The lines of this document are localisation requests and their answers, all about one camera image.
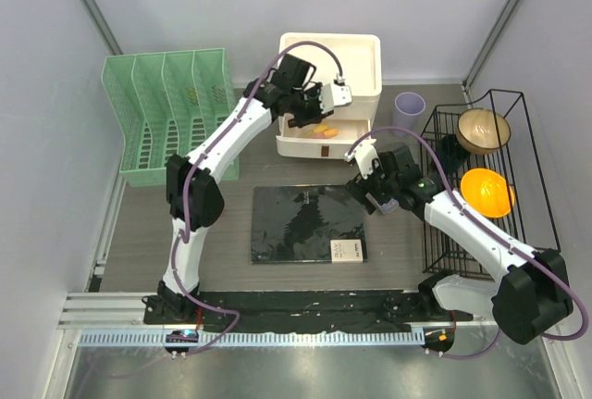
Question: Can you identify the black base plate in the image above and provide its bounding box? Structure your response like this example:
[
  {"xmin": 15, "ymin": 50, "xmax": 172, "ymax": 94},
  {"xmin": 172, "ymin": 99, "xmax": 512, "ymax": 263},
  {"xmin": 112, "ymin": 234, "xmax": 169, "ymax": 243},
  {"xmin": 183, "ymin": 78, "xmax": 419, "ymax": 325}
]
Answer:
[{"xmin": 142, "ymin": 290, "xmax": 473, "ymax": 334}]

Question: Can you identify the white drawer cabinet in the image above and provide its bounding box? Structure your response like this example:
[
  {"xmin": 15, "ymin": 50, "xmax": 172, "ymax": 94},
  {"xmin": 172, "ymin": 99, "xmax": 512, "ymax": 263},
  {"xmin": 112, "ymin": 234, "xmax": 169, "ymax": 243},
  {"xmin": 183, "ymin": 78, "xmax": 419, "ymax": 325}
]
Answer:
[{"xmin": 274, "ymin": 31, "xmax": 383, "ymax": 159}]

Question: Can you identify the orange bowl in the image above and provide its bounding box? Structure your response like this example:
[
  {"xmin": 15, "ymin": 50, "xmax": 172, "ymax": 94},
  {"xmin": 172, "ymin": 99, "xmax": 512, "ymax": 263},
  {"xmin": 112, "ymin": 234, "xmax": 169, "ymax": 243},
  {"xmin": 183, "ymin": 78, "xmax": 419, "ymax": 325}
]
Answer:
[{"xmin": 460, "ymin": 168, "xmax": 515, "ymax": 218}]

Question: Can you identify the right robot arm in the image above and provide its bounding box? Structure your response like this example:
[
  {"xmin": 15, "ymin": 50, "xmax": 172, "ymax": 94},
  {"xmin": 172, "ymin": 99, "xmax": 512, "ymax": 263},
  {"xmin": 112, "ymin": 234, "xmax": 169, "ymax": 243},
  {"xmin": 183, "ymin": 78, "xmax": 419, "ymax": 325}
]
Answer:
[{"xmin": 345, "ymin": 141, "xmax": 581, "ymax": 344}]

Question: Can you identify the black wire rack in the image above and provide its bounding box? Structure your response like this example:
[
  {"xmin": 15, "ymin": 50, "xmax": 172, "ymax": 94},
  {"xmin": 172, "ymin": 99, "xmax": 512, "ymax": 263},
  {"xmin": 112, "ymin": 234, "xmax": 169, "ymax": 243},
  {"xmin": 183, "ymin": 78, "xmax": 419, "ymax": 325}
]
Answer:
[{"xmin": 421, "ymin": 89, "xmax": 561, "ymax": 280}]

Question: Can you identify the clear paperclip jar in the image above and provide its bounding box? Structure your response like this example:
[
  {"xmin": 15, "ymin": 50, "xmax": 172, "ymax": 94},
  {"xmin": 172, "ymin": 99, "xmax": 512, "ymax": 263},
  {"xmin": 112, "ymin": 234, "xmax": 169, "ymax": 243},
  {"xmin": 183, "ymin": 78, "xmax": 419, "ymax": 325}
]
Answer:
[{"xmin": 378, "ymin": 199, "xmax": 400, "ymax": 215}]

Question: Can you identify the white cable duct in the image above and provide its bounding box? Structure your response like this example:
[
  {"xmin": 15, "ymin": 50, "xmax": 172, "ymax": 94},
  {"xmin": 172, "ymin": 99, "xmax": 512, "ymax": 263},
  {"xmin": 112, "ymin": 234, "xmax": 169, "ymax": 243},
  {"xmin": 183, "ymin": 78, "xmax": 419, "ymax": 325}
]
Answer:
[{"xmin": 79, "ymin": 328, "xmax": 425, "ymax": 348}]

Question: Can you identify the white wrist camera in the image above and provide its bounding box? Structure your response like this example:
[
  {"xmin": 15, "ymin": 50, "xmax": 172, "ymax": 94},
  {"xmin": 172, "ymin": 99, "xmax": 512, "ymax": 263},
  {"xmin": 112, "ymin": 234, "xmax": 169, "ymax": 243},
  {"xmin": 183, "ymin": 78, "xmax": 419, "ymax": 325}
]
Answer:
[
  {"xmin": 319, "ymin": 77, "xmax": 352, "ymax": 117},
  {"xmin": 344, "ymin": 139, "xmax": 378, "ymax": 180}
]

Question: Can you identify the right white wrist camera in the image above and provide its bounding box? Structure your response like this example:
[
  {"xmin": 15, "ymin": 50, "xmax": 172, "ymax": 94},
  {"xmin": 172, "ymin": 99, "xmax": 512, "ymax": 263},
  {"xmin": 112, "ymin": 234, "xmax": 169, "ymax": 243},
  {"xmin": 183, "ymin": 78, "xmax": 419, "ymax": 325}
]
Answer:
[{"xmin": 344, "ymin": 139, "xmax": 378, "ymax": 180}]

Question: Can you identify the white eraser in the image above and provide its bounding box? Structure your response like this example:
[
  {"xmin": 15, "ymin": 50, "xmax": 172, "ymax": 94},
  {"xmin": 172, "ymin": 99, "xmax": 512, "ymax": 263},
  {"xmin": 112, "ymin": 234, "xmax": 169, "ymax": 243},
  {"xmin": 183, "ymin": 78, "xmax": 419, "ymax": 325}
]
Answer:
[{"xmin": 330, "ymin": 239, "xmax": 364, "ymax": 263}]

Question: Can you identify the green file organizer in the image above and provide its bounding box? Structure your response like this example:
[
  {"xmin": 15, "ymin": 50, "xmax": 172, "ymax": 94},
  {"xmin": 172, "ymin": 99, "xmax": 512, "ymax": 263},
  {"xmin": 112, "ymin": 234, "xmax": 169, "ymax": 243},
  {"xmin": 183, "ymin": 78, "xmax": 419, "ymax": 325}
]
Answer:
[{"xmin": 101, "ymin": 48, "xmax": 237, "ymax": 187}]

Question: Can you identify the white drawer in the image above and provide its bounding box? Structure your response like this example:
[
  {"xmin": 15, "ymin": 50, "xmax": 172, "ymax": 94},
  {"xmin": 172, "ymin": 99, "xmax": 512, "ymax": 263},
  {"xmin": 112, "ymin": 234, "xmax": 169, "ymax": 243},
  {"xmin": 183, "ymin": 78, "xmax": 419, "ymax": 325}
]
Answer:
[{"xmin": 276, "ymin": 118, "xmax": 372, "ymax": 160}]

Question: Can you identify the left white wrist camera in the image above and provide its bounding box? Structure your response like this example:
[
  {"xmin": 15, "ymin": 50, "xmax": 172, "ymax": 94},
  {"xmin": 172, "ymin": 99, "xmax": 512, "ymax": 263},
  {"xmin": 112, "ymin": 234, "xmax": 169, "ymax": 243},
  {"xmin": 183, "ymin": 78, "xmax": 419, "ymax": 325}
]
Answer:
[{"xmin": 319, "ymin": 77, "xmax": 352, "ymax": 117}]

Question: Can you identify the black notebook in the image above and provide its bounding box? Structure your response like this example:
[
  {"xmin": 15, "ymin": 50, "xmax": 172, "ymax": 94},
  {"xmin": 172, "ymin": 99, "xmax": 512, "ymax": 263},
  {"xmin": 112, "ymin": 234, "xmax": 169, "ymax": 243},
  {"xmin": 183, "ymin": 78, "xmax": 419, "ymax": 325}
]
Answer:
[{"xmin": 251, "ymin": 185, "xmax": 368, "ymax": 264}]

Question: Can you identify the wooden bowl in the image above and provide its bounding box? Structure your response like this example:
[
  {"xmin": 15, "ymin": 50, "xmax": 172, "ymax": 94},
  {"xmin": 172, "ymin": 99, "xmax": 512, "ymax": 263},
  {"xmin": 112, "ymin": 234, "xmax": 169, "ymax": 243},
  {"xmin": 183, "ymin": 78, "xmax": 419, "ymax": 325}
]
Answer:
[{"xmin": 455, "ymin": 107, "xmax": 512, "ymax": 156}]

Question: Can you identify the purple cup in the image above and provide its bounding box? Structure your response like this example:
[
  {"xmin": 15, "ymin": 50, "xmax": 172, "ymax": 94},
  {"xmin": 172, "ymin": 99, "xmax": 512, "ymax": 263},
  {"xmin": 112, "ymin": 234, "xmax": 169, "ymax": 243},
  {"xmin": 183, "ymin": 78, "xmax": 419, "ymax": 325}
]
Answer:
[{"xmin": 392, "ymin": 92, "xmax": 426, "ymax": 131}]

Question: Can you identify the black cup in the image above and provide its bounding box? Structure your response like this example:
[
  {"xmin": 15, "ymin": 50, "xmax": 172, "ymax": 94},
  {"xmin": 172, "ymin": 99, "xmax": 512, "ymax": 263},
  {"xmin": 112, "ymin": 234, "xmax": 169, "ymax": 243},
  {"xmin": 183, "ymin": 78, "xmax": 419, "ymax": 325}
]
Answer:
[{"xmin": 436, "ymin": 134, "xmax": 471, "ymax": 175}]

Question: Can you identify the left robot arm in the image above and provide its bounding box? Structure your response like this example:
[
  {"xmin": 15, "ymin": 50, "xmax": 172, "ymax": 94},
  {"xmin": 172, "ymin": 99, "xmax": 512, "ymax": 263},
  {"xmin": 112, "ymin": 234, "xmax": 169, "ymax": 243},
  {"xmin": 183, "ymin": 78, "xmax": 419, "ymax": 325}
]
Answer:
[{"xmin": 143, "ymin": 54, "xmax": 334, "ymax": 325}]

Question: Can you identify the orange highlighter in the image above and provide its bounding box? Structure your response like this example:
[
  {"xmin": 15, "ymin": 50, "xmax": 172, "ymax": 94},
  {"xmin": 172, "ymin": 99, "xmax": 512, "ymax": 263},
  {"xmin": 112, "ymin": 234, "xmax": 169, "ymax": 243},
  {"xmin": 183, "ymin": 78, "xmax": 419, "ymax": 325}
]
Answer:
[{"xmin": 321, "ymin": 128, "xmax": 339, "ymax": 139}]

